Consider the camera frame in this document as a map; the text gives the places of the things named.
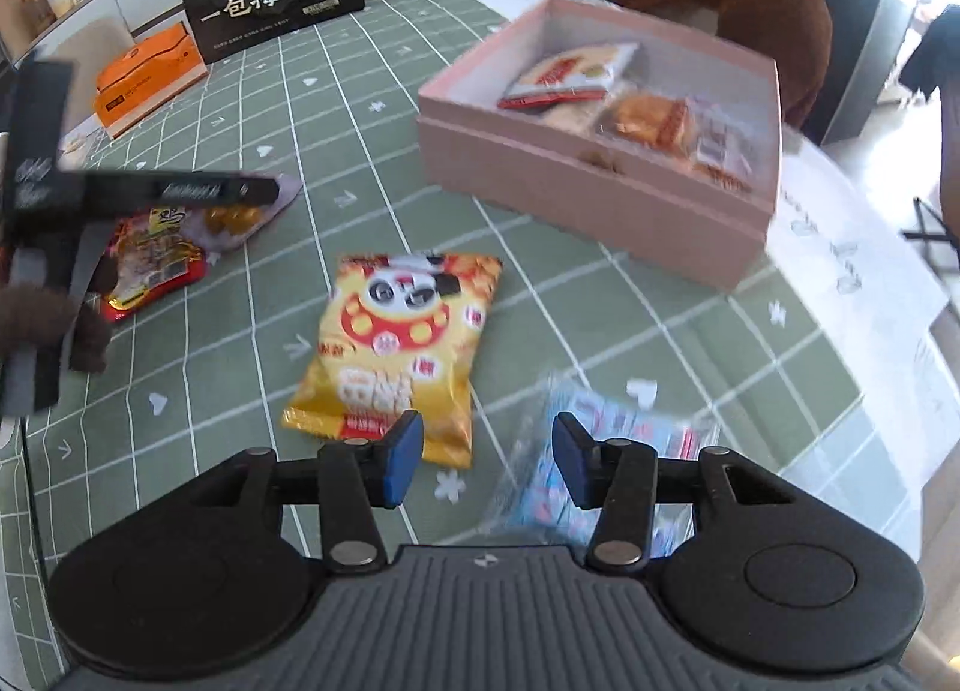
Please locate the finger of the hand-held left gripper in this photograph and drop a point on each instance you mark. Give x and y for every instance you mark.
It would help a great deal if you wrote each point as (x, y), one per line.
(187, 190)

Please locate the red white snack packet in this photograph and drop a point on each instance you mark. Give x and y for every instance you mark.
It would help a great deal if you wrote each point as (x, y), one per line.
(570, 72)

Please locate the black cabinet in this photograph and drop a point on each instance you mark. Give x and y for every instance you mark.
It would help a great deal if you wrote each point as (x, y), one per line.
(855, 61)

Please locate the yellow panda snack packet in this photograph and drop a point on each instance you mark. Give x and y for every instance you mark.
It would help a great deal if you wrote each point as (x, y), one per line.
(390, 346)

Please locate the pink cardboard gift box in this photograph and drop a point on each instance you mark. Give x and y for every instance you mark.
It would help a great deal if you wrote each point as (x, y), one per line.
(600, 211)

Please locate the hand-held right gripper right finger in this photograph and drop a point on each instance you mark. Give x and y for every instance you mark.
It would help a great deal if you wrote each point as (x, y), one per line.
(574, 458)

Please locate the black jacket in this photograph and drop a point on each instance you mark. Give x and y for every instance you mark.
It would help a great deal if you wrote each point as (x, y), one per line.
(930, 54)

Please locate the person's left forearm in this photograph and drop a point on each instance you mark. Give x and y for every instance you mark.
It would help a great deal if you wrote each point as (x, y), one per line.
(34, 312)

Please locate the green grid tablecloth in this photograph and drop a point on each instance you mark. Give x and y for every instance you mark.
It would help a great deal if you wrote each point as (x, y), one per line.
(225, 398)

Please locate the orange cardboard box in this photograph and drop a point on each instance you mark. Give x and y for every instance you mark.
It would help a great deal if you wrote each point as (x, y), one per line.
(142, 84)

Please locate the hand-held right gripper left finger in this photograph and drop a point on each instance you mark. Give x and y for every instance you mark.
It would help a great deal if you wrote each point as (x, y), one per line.
(397, 455)

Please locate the beige dining chair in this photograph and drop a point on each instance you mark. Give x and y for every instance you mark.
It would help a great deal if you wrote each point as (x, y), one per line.
(82, 61)

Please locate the blue white clear snack packet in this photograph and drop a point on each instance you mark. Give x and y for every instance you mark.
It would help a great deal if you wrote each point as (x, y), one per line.
(622, 421)

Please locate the clear bun packet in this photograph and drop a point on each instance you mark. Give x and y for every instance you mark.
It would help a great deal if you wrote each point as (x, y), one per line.
(645, 121)

